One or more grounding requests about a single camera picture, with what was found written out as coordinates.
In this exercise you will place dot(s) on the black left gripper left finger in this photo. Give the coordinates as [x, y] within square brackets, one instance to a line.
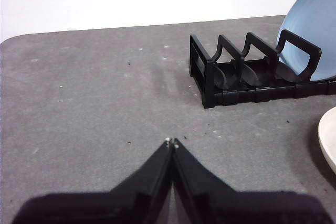
[105, 208]

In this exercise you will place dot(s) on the light blue plate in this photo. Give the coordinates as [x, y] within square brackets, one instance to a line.
[312, 24]

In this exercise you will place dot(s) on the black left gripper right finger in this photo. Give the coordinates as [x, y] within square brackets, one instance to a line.
[249, 208]

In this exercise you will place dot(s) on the cream yellow plate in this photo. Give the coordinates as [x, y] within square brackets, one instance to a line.
[329, 140]

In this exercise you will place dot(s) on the black plastic plate rack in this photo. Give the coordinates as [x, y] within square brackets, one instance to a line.
[236, 95]

